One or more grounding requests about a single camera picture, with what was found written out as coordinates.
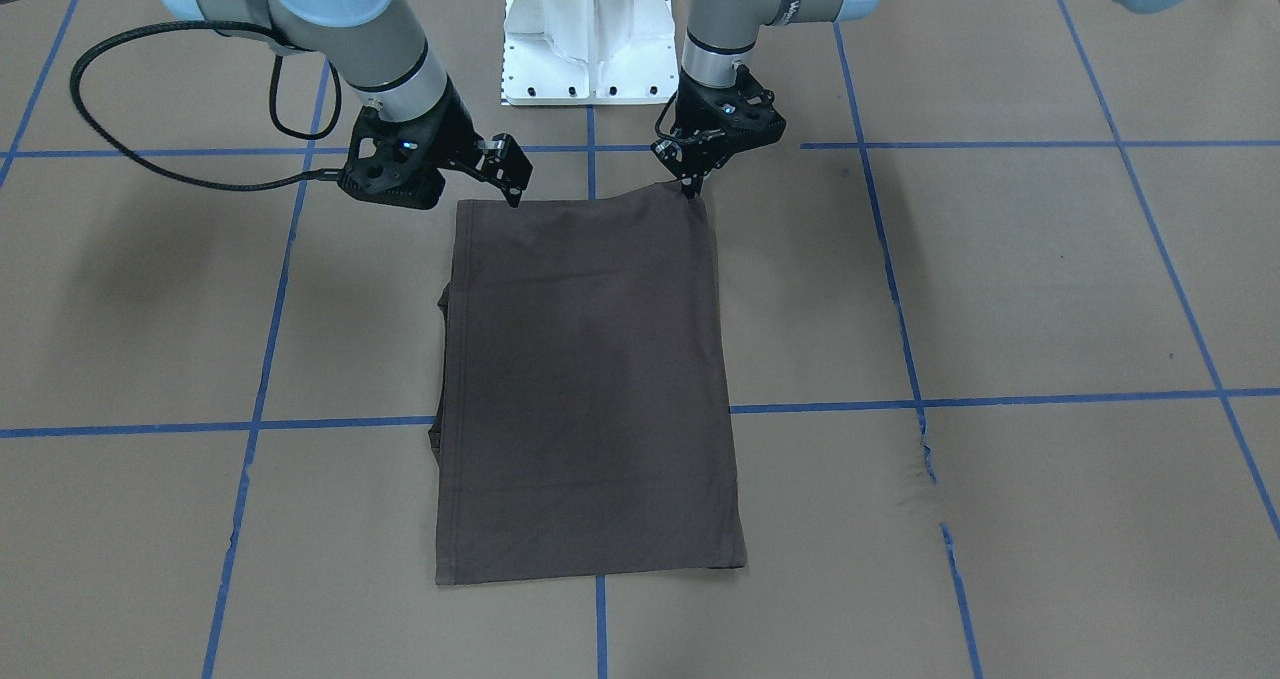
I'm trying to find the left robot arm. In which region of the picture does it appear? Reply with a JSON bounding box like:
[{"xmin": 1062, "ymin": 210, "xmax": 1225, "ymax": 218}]
[{"xmin": 652, "ymin": 0, "xmax": 881, "ymax": 197}]

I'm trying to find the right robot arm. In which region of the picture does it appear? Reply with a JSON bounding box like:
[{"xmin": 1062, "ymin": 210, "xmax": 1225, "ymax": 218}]
[{"xmin": 3, "ymin": 0, "xmax": 532, "ymax": 210}]

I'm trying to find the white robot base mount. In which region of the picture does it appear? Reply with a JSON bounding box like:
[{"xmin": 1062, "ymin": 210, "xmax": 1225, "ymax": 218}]
[{"xmin": 500, "ymin": 0, "xmax": 678, "ymax": 106}]

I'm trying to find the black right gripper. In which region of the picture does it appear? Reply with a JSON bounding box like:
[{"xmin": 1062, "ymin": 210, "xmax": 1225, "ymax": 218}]
[{"xmin": 337, "ymin": 79, "xmax": 532, "ymax": 210}]

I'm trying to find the black braided cable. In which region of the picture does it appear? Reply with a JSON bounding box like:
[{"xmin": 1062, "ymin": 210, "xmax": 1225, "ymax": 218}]
[{"xmin": 68, "ymin": 20, "xmax": 346, "ymax": 193}]

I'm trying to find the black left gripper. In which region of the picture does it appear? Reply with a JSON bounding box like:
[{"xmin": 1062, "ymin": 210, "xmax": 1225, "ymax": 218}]
[{"xmin": 652, "ymin": 67, "xmax": 787, "ymax": 201}]

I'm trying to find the dark brown t-shirt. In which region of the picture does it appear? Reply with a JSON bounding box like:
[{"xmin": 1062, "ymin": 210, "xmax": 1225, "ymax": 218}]
[{"xmin": 431, "ymin": 181, "xmax": 748, "ymax": 585}]

